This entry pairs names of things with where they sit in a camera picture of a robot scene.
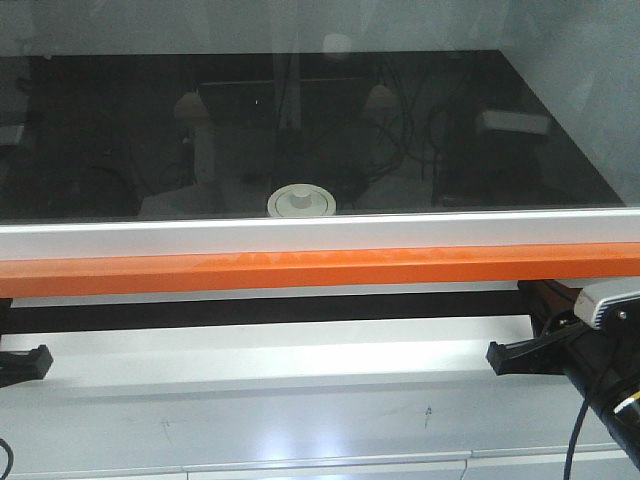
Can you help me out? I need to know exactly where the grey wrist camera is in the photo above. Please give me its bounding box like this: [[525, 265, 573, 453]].
[[574, 284, 639, 330]]

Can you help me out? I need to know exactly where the glass jar with white lid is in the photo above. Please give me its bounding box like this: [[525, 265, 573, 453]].
[[267, 183, 337, 218]]

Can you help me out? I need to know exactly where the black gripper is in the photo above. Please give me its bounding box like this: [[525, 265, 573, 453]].
[[486, 280, 586, 376]]

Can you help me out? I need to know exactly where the glass sash with orange handle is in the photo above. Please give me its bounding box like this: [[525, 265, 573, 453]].
[[1, 1, 639, 298]]

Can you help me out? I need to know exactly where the black camera cable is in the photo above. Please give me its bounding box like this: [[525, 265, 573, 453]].
[[563, 344, 632, 480]]

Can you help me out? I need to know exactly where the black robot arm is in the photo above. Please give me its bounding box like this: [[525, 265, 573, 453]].
[[486, 277, 639, 478]]

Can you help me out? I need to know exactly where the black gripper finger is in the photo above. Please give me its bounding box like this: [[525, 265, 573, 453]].
[[0, 345, 53, 388]]

